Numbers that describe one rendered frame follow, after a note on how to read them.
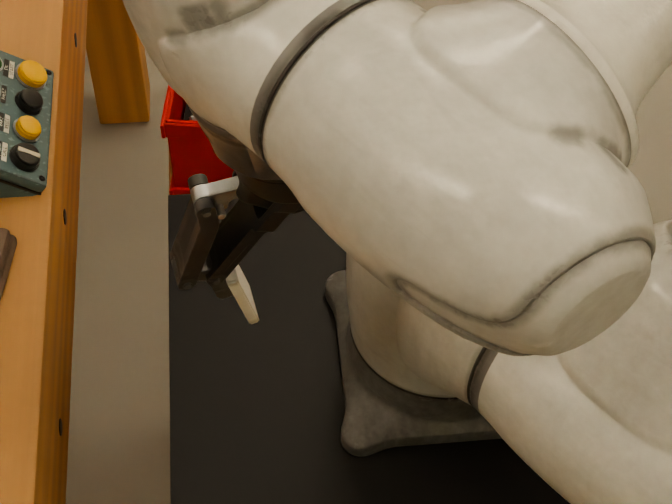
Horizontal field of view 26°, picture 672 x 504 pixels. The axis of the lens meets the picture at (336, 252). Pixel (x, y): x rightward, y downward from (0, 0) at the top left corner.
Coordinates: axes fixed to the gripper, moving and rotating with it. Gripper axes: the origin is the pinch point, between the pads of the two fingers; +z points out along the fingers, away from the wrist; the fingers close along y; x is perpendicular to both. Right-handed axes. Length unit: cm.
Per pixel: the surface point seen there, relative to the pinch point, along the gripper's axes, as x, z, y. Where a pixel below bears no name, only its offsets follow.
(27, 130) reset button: -34.4, 21.9, 24.3
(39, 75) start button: -41, 24, 23
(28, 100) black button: -38, 23, 24
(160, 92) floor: -110, 131, 25
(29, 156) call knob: -31.3, 21.5, 24.6
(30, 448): -2.9, 19.6, 29.1
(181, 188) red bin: -31.3, 35.3, 13.6
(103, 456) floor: -39, 115, 46
